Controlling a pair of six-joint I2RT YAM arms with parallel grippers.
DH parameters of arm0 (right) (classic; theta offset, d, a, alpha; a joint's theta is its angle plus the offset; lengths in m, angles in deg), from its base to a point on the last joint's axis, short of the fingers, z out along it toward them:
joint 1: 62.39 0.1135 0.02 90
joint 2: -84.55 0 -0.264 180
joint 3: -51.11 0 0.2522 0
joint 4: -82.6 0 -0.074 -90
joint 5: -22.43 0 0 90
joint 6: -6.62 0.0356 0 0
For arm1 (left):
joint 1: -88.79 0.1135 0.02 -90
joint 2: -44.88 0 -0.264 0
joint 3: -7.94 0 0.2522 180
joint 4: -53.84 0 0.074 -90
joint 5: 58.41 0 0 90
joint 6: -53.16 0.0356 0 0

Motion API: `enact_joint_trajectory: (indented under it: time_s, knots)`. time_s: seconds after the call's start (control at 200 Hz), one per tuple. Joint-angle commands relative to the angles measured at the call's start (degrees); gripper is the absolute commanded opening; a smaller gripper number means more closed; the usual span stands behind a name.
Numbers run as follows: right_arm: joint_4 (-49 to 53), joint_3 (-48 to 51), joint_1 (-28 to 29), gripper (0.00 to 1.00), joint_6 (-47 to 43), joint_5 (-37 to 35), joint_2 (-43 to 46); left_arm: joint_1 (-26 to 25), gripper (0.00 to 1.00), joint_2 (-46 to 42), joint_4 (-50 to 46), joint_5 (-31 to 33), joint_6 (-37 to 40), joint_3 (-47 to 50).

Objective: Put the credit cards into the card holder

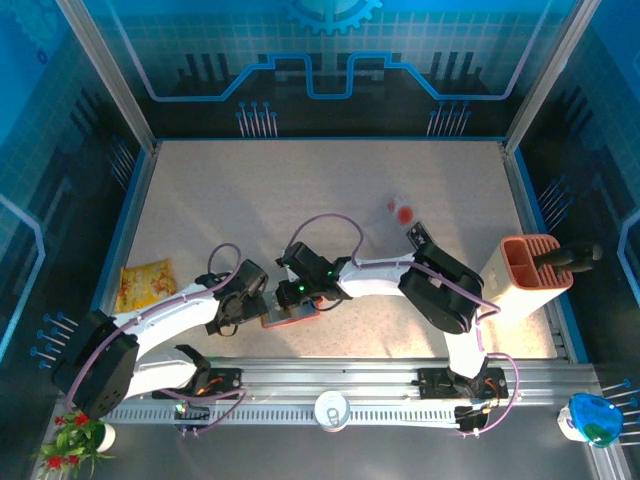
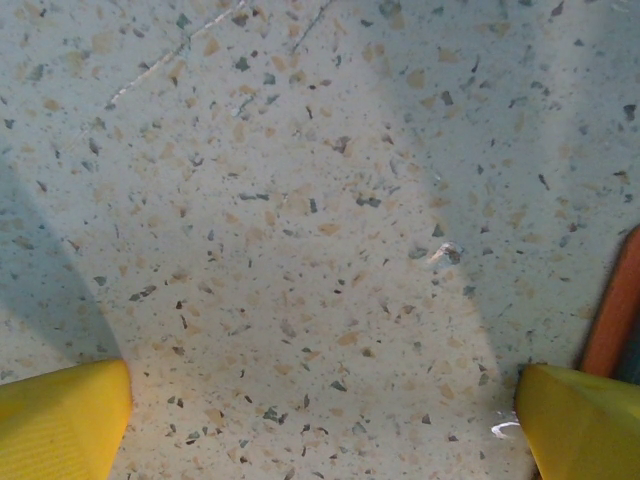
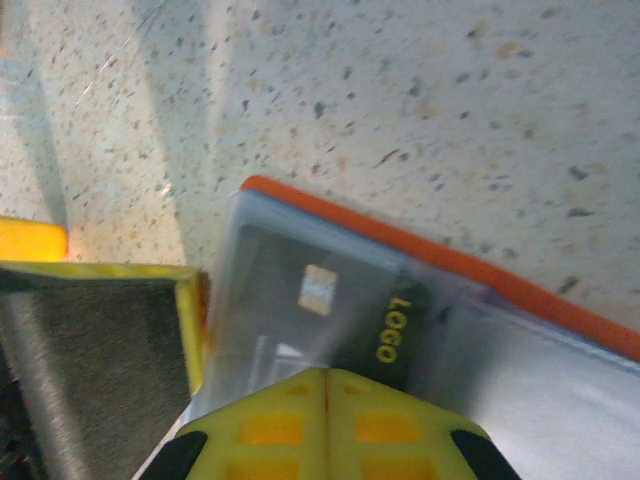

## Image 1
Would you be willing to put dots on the orange grey card holder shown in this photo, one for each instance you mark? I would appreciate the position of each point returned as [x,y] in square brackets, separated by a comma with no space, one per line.
[302,315]

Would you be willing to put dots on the yellow snack bag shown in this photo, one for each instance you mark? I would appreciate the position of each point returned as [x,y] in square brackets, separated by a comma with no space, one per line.
[145,285]

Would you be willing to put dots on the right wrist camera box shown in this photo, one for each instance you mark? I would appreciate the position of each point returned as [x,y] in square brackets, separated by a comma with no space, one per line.
[286,267]

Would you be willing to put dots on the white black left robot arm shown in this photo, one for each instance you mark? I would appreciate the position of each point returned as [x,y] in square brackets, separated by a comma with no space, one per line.
[170,315]

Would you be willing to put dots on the white orange utensil holder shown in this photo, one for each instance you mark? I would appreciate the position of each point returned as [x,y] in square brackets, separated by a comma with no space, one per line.
[525,255]

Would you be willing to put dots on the red flower plant white pot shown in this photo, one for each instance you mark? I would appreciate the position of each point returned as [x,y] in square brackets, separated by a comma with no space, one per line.
[75,440]

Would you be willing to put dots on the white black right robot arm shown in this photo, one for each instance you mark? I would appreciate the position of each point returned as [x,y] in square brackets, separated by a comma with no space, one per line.
[375,277]

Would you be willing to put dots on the aluminium extrusion beam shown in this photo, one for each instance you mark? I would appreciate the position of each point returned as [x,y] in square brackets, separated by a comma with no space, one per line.
[325,375]

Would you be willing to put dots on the aluminium blue side rail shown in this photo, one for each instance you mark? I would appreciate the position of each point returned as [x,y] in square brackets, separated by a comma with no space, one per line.
[523,210]
[131,210]

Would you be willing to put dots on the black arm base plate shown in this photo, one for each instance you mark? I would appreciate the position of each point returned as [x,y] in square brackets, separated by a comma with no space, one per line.
[432,382]
[230,380]

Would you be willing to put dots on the white paper cup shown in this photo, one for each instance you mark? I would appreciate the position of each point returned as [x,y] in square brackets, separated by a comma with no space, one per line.
[331,407]

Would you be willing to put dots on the aluminium frame post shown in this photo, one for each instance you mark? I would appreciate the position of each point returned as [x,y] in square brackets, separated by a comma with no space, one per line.
[107,75]
[545,75]

